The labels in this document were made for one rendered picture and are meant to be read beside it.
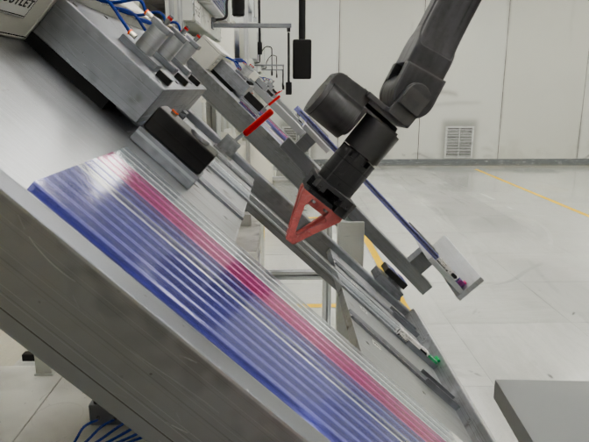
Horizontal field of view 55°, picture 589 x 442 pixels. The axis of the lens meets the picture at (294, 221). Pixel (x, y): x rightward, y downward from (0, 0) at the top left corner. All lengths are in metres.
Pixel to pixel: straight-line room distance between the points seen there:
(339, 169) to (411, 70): 0.16
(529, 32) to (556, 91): 0.94
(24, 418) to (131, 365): 0.71
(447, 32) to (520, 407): 0.63
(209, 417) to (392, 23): 8.32
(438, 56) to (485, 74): 8.10
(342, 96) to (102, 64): 0.30
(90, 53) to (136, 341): 0.38
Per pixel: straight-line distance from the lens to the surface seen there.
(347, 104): 0.75
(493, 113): 8.94
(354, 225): 1.29
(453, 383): 0.83
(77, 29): 0.64
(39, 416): 1.03
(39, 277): 0.32
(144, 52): 0.67
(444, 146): 8.74
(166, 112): 0.60
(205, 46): 1.94
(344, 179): 0.76
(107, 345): 0.33
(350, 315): 0.72
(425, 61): 0.77
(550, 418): 1.06
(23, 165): 0.39
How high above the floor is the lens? 1.12
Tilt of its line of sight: 13 degrees down
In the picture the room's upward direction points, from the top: straight up
